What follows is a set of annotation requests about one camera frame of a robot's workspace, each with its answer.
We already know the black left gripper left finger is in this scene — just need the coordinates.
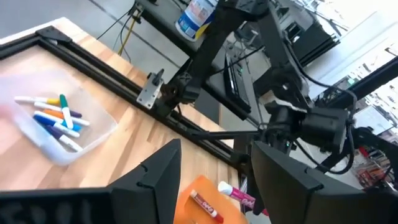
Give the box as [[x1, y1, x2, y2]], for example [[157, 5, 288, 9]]
[[0, 138, 182, 224]]

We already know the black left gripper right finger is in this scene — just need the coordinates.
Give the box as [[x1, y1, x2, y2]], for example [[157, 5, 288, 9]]
[[250, 141, 398, 224]]

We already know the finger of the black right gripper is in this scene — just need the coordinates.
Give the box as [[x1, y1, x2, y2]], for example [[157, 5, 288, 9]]
[[247, 172, 265, 216]]

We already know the pink Expo marker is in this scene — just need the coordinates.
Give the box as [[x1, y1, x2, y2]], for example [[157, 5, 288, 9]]
[[217, 180, 270, 218]]

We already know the red Expo marker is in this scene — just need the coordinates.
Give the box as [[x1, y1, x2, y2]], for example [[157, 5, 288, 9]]
[[189, 189, 225, 224]]

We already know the dark purple cap thin marker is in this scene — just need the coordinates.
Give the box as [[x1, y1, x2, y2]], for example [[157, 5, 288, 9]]
[[45, 124, 85, 153]]

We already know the green cap thin marker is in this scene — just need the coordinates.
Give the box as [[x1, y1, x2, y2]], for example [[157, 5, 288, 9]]
[[58, 93, 75, 130]]

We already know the orange cap thin marker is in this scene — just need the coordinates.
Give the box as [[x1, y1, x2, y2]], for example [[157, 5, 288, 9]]
[[42, 108, 91, 128]]

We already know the yellow cap thin marker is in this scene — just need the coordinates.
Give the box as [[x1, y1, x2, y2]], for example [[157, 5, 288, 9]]
[[13, 95, 62, 107]]

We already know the orange translucent plastic bin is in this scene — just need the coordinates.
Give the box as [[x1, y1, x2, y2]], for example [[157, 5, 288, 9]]
[[173, 174, 250, 224]]

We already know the clear plastic bin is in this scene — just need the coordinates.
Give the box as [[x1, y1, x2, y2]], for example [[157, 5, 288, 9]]
[[0, 68, 119, 166]]

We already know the black aluminium extrusion bar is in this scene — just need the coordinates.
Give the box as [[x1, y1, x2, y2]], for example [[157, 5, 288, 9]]
[[290, 20, 340, 67]]

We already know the white blue wipes canister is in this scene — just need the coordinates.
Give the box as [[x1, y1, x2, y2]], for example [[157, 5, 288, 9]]
[[174, 0, 219, 43]]

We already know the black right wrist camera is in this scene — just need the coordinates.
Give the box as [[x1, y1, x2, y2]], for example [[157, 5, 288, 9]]
[[299, 106, 349, 154]]

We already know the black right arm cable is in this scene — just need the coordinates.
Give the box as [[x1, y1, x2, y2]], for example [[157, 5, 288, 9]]
[[292, 46, 359, 175]]

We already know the silver metal bracket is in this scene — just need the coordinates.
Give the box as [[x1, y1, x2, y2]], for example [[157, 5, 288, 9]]
[[136, 71, 164, 110]]

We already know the black aluminium table frame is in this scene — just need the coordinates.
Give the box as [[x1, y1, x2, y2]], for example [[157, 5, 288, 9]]
[[0, 25, 265, 170]]

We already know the yellow floor cable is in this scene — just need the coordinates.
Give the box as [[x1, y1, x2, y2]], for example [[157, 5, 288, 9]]
[[116, 11, 140, 57]]

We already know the black floor cable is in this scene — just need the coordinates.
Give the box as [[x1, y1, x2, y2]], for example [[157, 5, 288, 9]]
[[95, 4, 137, 41]]

